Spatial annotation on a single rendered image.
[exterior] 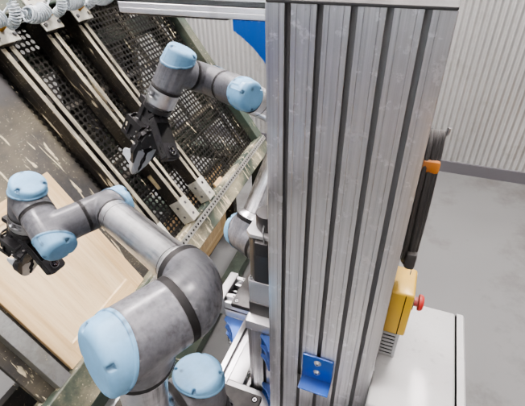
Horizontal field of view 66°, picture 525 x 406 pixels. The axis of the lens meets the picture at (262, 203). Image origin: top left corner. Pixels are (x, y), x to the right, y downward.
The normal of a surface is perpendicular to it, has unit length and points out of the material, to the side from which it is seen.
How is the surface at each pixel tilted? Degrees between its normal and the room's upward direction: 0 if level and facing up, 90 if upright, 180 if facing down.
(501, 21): 90
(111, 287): 56
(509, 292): 0
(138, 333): 36
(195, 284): 27
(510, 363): 0
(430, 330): 0
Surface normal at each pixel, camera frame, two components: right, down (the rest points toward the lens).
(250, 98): 0.66, 0.42
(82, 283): 0.77, -0.32
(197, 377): 0.07, -0.86
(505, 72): -0.37, 0.54
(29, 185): 0.42, -0.63
